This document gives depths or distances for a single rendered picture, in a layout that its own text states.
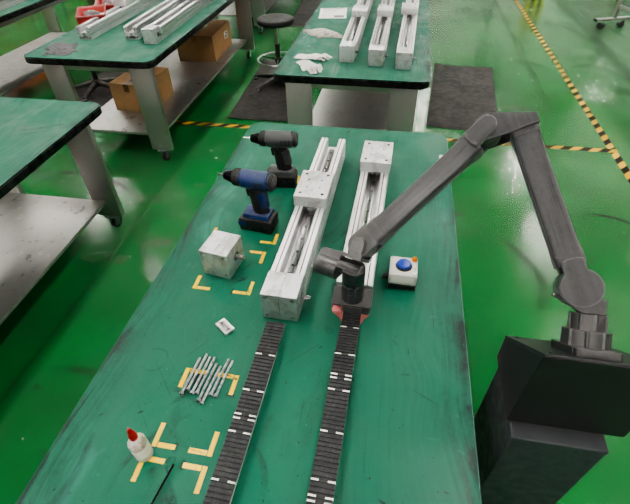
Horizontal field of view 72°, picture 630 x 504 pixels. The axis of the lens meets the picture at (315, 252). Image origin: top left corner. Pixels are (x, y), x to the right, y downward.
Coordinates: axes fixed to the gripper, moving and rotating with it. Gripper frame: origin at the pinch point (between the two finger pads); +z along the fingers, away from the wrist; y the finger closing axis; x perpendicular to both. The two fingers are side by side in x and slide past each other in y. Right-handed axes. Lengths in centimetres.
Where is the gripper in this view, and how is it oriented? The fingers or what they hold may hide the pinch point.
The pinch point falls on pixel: (351, 318)
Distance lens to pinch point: 120.6
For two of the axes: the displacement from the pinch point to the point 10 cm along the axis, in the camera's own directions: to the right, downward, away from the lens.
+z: 0.2, 7.4, 6.7
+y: -9.8, -1.1, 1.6
